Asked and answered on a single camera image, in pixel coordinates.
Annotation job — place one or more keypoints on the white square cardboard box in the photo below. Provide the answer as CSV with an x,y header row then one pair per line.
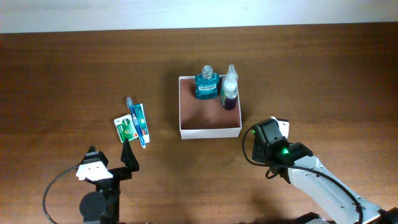
x,y
201,119

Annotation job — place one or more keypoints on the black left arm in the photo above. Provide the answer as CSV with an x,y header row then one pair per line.
x,y
102,204

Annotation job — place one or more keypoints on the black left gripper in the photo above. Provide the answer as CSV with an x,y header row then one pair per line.
x,y
127,158

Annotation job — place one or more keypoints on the blue toothbrush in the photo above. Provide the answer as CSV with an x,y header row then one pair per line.
x,y
129,104

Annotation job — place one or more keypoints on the clear soap pump bottle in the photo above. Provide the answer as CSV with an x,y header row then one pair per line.
x,y
229,89

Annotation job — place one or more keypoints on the green Dettol soap bar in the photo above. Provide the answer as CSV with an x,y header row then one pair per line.
x,y
125,128

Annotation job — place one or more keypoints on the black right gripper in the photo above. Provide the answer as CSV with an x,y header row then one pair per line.
x,y
257,150

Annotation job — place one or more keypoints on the teal mouthwash bottle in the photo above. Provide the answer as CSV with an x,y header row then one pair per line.
x,y
206,84

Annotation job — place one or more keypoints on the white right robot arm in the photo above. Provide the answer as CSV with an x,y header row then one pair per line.
x,y
297,165

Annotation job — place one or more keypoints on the teal toothpaste tube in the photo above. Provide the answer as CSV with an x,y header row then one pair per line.
x,y
140,114

